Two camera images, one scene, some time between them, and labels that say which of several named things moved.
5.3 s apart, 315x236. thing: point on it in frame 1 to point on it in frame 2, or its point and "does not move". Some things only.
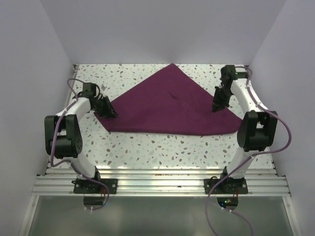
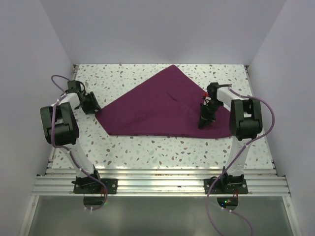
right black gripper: x=217 y=103 to x=209 y=118
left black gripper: x=108 y=112 to x=94 y=105
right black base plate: x=233 y=186 does not move
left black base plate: x=86 y=186 does not move
